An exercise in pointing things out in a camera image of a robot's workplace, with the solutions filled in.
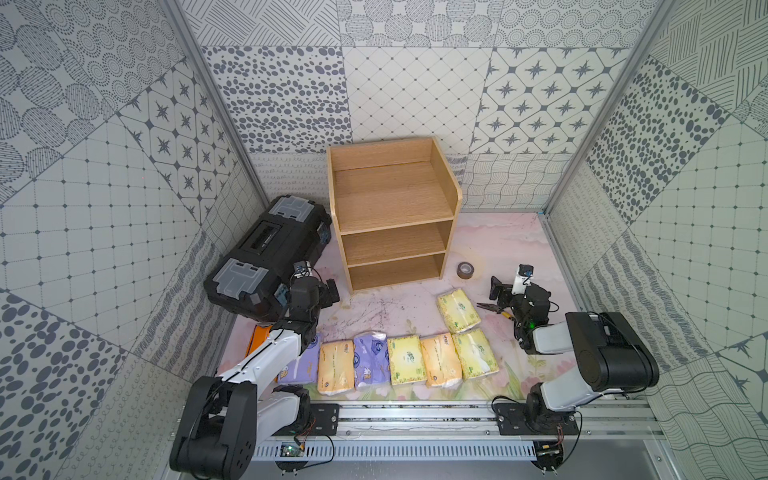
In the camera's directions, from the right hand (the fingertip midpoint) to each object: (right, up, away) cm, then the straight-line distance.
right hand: (508, 281), depth 94 cm
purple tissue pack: (-60, -21, -17) cm, 66 cm away
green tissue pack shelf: (-33, -20, -16) cm, 42 cm away
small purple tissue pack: (-43, -19, -14) cm, 49 cm away
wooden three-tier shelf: (-37, +23, -15) cm, 46 cm away
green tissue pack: (-17, -9, -5) cm, 20 cm away
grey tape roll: (-12, +3, +7) cm, 14 cm away
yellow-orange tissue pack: (-52, -21, -16) cm, 58 cm away
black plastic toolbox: (-76, +3, -14) cm, 78 cm away
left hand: (-61, +1, -6) cm, 61 cm away
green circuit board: (-62, -38, -23) cm, 76 cm away
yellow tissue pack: (-24, -19, -14) cm, 34 cm away
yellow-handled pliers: (-5, -8, -2) cm, 10 cm away
